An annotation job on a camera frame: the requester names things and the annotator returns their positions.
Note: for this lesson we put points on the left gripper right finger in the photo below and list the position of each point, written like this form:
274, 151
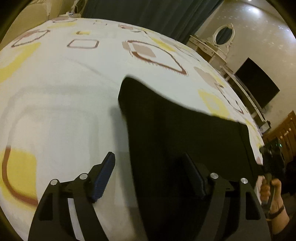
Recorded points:
230, 209

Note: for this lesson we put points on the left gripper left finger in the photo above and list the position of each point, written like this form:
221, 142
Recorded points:
64, 201

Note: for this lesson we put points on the black pants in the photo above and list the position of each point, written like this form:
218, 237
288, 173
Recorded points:
161, 134

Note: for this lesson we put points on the person right hand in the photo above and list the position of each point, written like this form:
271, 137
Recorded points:
270, 196

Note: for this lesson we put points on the wooden door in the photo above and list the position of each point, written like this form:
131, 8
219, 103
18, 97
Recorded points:
286, 133

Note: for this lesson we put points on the white tv stand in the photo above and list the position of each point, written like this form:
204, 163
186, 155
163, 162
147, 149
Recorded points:
247, 98

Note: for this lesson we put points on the black flat television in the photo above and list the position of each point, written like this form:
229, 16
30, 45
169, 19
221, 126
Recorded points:
257, 82

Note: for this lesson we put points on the white vanity dresser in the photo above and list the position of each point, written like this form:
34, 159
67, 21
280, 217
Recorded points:
213, 55

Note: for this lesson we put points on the white oval vanity mirror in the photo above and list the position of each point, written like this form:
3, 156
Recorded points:
224, 36

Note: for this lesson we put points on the patterned white bed sheet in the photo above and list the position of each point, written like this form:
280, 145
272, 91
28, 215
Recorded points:
60, 115

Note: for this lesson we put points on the dark teal curtain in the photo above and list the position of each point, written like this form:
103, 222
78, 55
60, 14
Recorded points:
177, 19

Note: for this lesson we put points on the cream tufted headboard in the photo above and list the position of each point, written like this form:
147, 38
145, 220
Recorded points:
34, 14

